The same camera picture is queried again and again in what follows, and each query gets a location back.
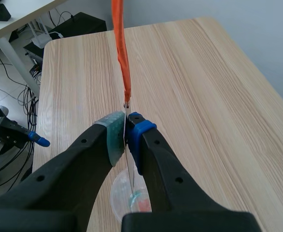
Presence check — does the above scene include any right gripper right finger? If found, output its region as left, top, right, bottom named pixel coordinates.
left=121, top=112, right=262, bottom=232

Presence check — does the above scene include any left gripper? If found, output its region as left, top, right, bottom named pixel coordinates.
left=0, top=117, right=51, bottom=148

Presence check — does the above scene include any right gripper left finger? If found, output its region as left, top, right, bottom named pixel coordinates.
left=0, top=111, right=127, bottom=232

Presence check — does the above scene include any grey metal plate orange strip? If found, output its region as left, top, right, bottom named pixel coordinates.
left=111, top=0, right=136, bottom=194

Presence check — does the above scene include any clear plastic beaker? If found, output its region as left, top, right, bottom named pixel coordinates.
left=110, top=166, right=154, bottom=222

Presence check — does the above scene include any white router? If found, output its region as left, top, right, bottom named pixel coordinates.
left=31, top=18, right=64, bottom=49

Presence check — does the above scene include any black box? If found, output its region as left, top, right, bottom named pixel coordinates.
left=48, top=12, right=107, bottom=39

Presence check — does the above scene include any white desk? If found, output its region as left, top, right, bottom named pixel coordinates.
left=0, top=0, right=68, bottom=96

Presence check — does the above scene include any black cable bundle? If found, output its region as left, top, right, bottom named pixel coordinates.
left=17, top=83, right=39, bottom=136

